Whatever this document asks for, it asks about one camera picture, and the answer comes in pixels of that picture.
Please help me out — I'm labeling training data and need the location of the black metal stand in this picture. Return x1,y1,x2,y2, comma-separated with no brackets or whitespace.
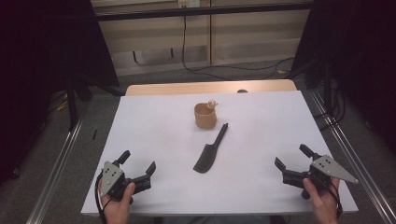
64,69,94,132

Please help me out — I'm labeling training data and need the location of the metal floor rail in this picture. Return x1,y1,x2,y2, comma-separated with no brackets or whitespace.
309,91,396,224
25,115,85,224

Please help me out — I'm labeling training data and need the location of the person's lap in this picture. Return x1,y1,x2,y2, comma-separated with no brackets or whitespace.
153,215,289,224

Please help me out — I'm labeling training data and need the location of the person's right hand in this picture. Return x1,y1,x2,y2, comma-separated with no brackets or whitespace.
302,176,342,224

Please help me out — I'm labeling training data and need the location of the white table sheet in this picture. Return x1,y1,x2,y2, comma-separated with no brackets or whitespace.
79,90,360,217

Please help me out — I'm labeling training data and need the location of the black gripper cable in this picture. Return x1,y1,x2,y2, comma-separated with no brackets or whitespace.
311,174,344,219
93,172,112,224

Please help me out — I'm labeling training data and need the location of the white wall socket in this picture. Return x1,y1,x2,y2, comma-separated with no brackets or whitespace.
177,0,202,9

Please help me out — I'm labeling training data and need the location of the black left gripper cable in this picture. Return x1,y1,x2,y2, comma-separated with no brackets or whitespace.
93,172,112,224

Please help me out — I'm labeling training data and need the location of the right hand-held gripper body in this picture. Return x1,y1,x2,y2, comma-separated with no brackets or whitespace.
282,154,360,201

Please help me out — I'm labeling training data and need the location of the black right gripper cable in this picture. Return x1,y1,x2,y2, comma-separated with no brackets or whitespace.
311,174,344,219

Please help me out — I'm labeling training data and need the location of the black curtain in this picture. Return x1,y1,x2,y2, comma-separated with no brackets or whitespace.
0,0,120,188
290,0,396,153

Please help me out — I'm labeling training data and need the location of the long black floor cable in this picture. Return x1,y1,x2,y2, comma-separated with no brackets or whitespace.
180,6,296,81

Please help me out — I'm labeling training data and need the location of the person's left hand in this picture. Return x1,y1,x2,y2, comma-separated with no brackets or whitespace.
97,181,136,224

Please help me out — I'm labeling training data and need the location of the beige cup with figurine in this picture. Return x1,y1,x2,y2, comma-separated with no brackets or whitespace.
193,98,219,131

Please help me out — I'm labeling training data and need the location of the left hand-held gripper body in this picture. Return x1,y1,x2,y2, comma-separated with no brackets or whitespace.
100,160,153,203

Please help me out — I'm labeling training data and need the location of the black spatula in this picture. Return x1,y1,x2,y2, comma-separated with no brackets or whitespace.
192,122,230,175

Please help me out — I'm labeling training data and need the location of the bundle of black floor cables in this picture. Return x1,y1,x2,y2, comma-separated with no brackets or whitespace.
312,78,347,132

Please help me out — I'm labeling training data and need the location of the black horizontal bar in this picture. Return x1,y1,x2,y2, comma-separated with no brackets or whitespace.
94,2,314,22

